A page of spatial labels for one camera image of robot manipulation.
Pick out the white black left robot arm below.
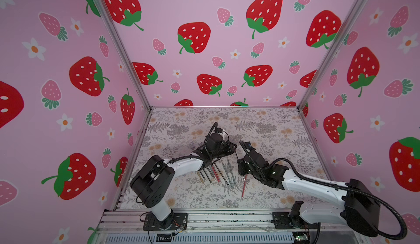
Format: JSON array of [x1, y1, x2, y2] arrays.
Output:
[[130, 138, 237, 223]]

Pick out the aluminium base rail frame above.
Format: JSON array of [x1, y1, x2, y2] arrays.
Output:
[[88, 203, 374, 244]]

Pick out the red striped pencil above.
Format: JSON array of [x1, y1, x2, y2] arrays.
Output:
[[211, 165, 221, 183]]

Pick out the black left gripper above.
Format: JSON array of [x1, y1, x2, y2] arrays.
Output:
[[209, 141, 238, 161]]

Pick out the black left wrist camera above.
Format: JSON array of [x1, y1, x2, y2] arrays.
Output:
[[205, 132, 226, 151]]

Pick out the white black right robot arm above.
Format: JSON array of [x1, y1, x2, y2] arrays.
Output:
[[237, 141, 408, 240]]

